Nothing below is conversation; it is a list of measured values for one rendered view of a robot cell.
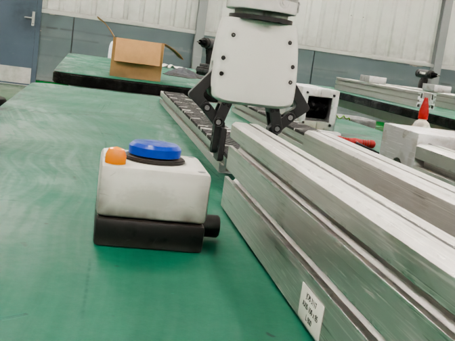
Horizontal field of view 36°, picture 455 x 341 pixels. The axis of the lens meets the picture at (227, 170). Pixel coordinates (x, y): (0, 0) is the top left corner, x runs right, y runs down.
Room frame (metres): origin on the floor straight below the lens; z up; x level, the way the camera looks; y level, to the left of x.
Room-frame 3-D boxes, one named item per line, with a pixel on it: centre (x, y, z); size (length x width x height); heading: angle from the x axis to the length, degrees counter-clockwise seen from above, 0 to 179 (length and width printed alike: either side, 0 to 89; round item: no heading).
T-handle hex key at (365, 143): (1.32, -0.25, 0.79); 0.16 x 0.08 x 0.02; 7
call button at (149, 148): (0.53, 0.06, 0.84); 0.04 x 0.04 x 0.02
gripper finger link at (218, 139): (0.83, 0.03, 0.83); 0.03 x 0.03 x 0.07; 11
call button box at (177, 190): (0.54, 0.05, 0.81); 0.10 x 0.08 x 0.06; 101
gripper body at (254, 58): (0.84, -0.01, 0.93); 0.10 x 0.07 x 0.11; 101
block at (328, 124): (1.70, -0.17, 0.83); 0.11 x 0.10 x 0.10; 99
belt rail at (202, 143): (1.34, 0.08, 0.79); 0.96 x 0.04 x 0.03; 11
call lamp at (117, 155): (0.50, 0.08, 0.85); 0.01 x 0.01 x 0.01
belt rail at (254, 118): (1.38, -0.10, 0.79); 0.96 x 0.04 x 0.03; 11
